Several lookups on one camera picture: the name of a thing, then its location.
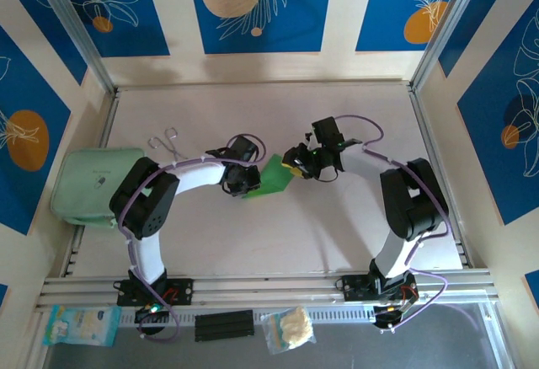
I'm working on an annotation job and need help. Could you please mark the green paper sheet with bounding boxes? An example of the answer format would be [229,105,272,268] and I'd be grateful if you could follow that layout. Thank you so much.
[243,152,296,201]

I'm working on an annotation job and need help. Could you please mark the metal scissors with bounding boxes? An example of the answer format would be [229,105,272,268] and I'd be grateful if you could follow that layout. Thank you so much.
[147,126,189,163]

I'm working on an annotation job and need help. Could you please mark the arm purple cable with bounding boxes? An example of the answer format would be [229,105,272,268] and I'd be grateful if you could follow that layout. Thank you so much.
[117,133,269,341]
[334,115,454,329]

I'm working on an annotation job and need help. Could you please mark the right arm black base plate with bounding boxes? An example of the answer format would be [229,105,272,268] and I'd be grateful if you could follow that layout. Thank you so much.
[339,275,418,302]

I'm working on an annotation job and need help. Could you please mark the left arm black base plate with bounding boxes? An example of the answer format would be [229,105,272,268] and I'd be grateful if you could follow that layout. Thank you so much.
[115,278,195,307]

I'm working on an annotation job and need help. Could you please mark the aluminium mounting rail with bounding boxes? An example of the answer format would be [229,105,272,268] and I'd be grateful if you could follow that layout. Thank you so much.
[35,268,500,313]

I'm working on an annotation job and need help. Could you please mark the white slotted cable duct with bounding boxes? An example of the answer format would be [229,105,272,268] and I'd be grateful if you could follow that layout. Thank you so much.
[120,306,376,328]

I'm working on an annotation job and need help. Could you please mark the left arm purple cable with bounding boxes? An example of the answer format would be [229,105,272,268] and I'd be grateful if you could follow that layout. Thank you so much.
[117,133,269,341]

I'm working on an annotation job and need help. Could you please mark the wet wipes packet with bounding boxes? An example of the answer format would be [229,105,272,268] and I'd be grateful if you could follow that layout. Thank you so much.
[43,304,123,348]

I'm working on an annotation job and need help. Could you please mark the mint green zip pouch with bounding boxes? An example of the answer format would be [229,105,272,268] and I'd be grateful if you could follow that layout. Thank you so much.
[50,146,147,229]

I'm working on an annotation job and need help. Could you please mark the clear bag with pale contents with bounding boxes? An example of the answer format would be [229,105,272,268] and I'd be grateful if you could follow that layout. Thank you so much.
[260,305,317,356]

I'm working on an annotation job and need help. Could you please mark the black ribbed block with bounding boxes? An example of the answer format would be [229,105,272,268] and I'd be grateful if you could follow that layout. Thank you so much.
[194,309,256,342]

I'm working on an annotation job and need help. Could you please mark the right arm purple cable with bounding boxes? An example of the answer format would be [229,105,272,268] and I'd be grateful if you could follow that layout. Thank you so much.
[334,115,454,329]

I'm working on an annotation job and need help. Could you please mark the aluminium frame post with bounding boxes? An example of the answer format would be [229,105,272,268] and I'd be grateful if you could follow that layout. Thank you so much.
[31,0,118,94]
[410,0,519,92]

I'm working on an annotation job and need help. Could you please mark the aluminium side rail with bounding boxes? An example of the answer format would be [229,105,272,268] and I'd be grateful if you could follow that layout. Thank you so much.
[408,84,475,270]
[61,88,123,278]

